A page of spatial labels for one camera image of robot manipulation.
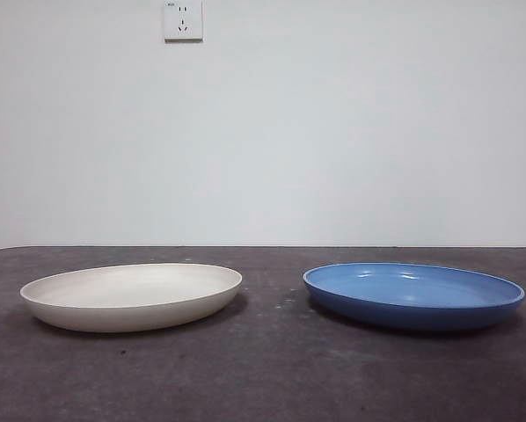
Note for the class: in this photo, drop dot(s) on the white round plate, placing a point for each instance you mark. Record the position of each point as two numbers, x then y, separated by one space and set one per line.
126 303

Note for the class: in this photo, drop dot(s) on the blue round plate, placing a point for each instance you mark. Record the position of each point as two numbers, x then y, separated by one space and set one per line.
412 303

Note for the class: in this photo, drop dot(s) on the white wall power socket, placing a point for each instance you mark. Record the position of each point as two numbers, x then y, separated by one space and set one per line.
184 22

